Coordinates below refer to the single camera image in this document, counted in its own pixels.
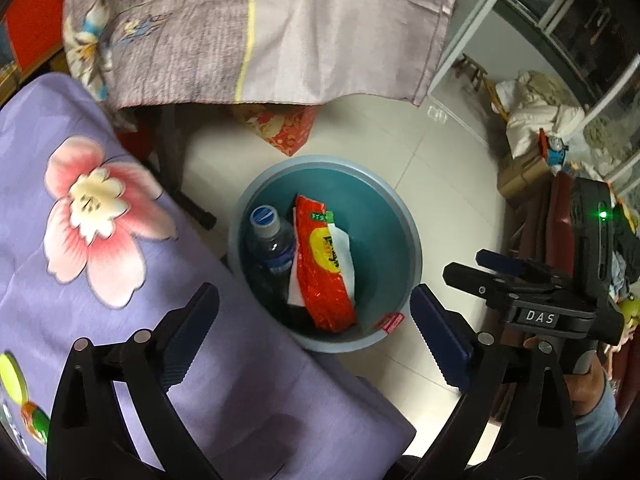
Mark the grey pink floral cloth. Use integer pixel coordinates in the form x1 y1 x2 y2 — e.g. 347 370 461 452
52 0 468 111

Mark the dark red case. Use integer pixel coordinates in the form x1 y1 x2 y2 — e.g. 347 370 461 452
510 170 576 271

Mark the person's right hand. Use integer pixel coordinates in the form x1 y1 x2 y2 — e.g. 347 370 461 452
522 335 608 418

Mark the red snack wrapper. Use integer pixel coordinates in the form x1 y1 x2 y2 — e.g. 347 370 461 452
291 193 358 333

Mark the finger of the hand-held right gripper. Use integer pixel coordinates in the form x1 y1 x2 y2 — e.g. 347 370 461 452
475 248 571 286
442 261 511 306

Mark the small wooden stool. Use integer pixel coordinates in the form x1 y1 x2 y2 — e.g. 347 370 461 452
452 54 488 92

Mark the white plush pile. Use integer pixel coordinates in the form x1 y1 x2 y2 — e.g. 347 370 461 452
495 70 588 153

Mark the teal plastic bin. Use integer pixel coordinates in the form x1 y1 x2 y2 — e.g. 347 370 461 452
227 155 422 353

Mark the red patterned box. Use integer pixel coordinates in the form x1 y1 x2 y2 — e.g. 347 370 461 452
232 102 321 157

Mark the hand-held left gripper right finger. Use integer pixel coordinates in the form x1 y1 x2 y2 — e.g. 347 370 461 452
400 283 578 480

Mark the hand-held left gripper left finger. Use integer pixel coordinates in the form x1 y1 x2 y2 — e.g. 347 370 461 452
46 282 223 480

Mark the white paper towel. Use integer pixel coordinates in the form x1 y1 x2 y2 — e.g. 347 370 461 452
287 225 357 308

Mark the clear water bottle blue label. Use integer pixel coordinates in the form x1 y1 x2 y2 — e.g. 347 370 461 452
245 205 297 321

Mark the brown cardboard box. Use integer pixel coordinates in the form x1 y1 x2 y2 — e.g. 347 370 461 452
496 152 553 201

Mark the purple floral tablecloth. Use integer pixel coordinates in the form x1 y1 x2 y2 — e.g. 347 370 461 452
0 72 417 480

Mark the blue toy train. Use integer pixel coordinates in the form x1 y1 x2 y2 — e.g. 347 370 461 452
537 127 566 168

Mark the glass display cabinet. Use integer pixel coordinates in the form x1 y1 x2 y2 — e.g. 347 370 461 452
430 0 640 201

